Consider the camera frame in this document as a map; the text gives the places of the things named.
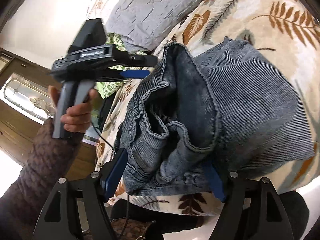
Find grey blue denim pants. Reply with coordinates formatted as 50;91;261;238
117;38;314;196

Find left forearm brown knit sleeve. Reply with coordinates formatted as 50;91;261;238
1;118;83;239

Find left hand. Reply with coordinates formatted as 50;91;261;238
60;89;98;137

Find green white patterned quilt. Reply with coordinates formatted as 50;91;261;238
95;33;148;99

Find grey quilted pillow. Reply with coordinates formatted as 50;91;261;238
105;0;203;51

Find dark wooden wardrobe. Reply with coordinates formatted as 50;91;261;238
0;48;97;183

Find black cable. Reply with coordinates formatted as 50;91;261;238
90;121;131;239

